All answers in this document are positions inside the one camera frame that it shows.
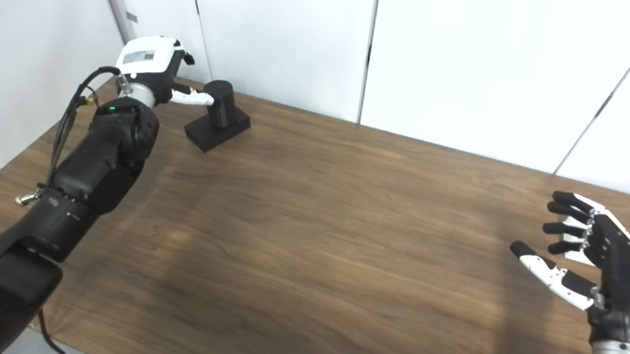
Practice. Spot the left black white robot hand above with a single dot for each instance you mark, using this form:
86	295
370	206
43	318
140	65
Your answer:
147	57

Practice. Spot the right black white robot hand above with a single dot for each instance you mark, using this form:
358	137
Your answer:
622	289

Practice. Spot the black peg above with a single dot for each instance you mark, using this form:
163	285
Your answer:
222	108

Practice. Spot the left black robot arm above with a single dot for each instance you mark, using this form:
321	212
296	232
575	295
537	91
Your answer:
91	174

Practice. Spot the small grey wall tag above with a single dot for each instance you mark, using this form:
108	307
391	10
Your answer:
131	17

